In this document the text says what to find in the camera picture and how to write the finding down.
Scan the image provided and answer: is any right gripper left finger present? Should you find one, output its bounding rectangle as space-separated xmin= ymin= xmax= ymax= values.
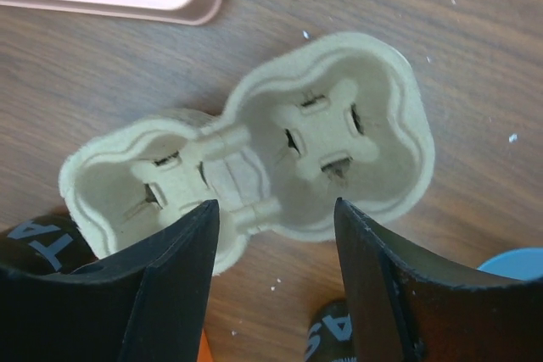
xmin=1 ymin=200 xmax=219 ymax=361

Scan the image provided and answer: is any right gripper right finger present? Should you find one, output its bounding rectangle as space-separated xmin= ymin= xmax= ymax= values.
xmin=333 ymin=198 xmax=542 ymax=361

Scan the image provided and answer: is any orange paper bag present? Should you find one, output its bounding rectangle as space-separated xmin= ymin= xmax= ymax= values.
xmin=197 ymin=331 xmax=214 ymax=362

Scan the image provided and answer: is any dark coffee cup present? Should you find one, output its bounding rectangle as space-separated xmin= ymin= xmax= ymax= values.
xmin=1 ymin=214 xmax=97 ymax=276
xmin=304 ymin=298 xmax=357 ymax=362

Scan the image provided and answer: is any cardboard cup carrier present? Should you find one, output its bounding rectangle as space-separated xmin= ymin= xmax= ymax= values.
xmin=59 ymin=32 xmax=435 ymax=274

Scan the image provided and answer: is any light blue straw holder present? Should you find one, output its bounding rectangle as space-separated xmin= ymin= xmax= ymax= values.
xmin=478 ymin=248 xmax=543 ymax=281

